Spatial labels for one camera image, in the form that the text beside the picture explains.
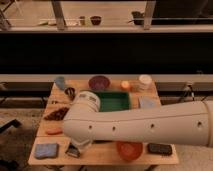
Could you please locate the blue sponge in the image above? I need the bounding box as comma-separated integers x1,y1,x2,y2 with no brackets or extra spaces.
34,143,59,159

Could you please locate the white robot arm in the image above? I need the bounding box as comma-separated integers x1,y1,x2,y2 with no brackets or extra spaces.
62,91,213,150

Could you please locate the metal measuring cup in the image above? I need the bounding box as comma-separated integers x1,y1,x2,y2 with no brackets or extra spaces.
65,87,75,100

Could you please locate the white paper cup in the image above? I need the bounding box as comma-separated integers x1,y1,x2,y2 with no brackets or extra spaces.
138,74,152,90

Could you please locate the blue plastic cup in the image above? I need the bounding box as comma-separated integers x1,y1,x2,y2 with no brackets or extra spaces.
54,76,66,91

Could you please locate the purple bowl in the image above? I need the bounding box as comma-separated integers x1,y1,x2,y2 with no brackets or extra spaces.
88,75,110,91

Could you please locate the green plastic tray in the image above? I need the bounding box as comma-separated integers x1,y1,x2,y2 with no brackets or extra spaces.
96,91,130,112

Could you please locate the small orange ball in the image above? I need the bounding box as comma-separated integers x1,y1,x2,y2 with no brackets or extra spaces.
121,81,130,90

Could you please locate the light blue cloth square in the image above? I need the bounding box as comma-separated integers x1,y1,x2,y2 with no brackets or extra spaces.
138,97,156,109

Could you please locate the dark red background bowl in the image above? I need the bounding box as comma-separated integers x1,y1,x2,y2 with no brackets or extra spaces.
90,16,102,26

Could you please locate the red plastic bowl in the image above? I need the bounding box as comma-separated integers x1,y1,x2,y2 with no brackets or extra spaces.
116,141,143,162

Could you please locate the dark background pot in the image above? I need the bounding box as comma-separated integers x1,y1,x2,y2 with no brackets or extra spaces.
131,11,144,25

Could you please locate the black rectangular case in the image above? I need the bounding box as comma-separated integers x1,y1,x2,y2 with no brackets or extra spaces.
147,143,172,156

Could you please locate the wooden table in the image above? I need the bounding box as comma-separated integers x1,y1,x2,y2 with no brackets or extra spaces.
28,79,179,166

